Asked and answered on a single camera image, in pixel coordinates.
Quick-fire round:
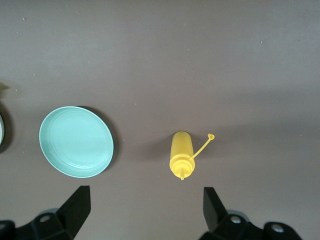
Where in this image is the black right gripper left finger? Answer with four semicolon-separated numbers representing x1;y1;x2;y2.
14;185;91;240

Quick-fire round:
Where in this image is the green plate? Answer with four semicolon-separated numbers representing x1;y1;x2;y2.
38;106;115;179

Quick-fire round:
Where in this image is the yellow mustard squeeze bottle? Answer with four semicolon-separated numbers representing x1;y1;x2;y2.
168;131;216;181

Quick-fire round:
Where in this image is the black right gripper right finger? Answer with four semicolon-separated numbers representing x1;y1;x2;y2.
203;186;266;240

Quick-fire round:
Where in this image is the beige plate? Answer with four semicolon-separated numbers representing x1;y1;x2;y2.
0;113;5;146

